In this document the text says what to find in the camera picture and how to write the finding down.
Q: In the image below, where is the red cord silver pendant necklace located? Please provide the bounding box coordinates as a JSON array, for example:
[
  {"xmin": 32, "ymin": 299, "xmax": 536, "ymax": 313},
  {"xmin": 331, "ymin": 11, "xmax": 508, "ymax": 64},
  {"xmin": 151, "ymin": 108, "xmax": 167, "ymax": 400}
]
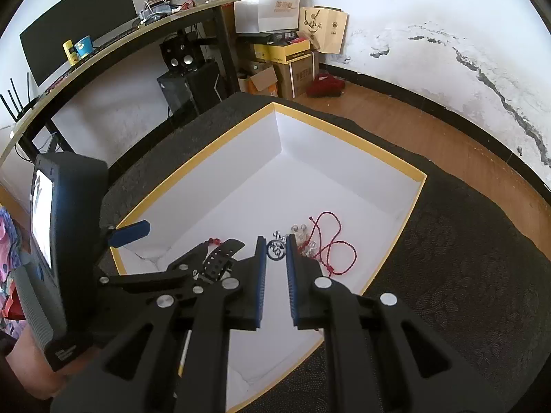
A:
[{"xmin": 265, "ymin": 211, "xmax": 359, "ymax": 278}]

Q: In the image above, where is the person's left hand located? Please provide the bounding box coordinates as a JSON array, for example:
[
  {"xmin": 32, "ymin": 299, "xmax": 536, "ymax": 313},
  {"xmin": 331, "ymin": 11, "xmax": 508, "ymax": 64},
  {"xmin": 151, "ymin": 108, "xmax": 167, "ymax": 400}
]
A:
[{"xmin": 7, "ymin": 325, "xmax": 100, "ymax": 400}]

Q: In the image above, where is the yellow white open box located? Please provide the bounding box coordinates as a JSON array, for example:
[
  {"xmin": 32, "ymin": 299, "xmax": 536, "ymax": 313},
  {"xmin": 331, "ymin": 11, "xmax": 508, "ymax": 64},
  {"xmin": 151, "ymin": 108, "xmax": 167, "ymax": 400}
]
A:
[{"xmin": 108, "ymin": 102, "xmax": 428, "ymax": 413}]

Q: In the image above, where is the dark floral patterned cloth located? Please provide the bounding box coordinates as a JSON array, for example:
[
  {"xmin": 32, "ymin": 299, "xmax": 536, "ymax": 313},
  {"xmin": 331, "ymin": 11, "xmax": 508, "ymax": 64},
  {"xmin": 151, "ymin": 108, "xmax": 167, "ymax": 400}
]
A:
[{"xmin": 100, "ymin": 93, "xmax": 550, "ymax": 412}]

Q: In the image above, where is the black framed desk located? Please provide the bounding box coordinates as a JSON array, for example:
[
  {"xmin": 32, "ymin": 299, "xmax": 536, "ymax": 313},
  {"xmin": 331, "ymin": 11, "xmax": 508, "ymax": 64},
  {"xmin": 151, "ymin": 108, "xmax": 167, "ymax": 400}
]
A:
[{"xmin": 1, "ymin": 0, "xmax": 246, "ymax": 161}]

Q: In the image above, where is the black wifi router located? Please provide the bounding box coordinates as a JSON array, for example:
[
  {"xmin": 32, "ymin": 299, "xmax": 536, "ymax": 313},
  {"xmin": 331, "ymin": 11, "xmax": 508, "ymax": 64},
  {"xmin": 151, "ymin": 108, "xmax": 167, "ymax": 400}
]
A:
[{"xmin": 0, "ymin": 73, "xmax": 40, "ymax": 122}]

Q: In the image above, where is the black computer tower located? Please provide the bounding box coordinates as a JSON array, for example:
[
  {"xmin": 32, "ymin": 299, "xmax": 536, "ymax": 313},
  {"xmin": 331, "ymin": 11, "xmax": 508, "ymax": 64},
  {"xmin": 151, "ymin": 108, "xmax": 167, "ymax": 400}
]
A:
[{"xmin": 157, "ymin": 60, "xmax": 227, "ymax": 116}]

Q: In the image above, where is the blue cup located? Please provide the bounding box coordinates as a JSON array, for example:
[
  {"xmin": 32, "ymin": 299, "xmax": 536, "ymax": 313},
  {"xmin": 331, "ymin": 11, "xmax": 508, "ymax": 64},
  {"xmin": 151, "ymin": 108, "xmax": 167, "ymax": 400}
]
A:
[{"xmin": 75, "ymin": 35, "xmax": 94, "ymax": 60}]

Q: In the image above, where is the black speaker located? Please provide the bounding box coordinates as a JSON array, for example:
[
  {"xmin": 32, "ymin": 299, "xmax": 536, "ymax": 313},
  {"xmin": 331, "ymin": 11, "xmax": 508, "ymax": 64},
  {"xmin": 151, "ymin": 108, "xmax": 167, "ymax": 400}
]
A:
[{"xmin": 160, "ymin": 33, "xmax": 206, "ymax": 74}]

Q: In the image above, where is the brown cardboard box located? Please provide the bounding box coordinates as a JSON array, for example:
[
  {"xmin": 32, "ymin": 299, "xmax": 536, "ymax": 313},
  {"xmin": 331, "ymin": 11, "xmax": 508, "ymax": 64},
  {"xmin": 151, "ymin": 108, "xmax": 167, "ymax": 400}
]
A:
[{"xmin": 237, "ymin": 50, "xmax": 321, "ymax": 101}]

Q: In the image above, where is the red fabric item on floor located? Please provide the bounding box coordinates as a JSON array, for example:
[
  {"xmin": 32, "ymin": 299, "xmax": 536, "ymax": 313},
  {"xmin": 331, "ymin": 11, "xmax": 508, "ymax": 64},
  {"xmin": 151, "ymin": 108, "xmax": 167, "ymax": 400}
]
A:
[{"xmin": 306, "ymin": 73, "xmax": 345, "ymax": 98}]

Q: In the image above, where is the yellow black cardboard box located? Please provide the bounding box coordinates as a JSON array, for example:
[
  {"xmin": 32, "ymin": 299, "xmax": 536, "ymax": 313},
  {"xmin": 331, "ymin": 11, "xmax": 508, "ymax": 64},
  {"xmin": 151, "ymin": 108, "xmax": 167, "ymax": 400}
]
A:
[{"xmin": 252, "ymin": 38, "xmax": 311, "ymax": 64}]

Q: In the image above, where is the black computer monitor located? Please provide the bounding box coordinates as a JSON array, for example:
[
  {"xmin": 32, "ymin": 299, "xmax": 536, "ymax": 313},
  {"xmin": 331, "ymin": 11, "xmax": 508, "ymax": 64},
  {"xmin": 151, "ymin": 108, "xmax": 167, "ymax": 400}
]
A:
[{"xmin": 20, "ymin": 0, "xmax": 136, "ymax": 85}]

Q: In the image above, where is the white paper shopping bag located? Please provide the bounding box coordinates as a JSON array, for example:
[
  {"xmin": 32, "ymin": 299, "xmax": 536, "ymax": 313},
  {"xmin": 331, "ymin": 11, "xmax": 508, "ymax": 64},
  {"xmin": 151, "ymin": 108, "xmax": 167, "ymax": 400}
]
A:
[{"xmin": 233, "ymin": 0, "xmax": 301, "ymax": 34}]

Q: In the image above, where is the brown kraft paper bag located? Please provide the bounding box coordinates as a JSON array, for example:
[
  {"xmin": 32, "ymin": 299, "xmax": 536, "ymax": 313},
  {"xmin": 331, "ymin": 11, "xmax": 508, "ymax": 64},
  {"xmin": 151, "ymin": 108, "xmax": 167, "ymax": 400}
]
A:
[{"xmin": 299, "ymin": 6, "xmax": 349, "ymax": 54}]

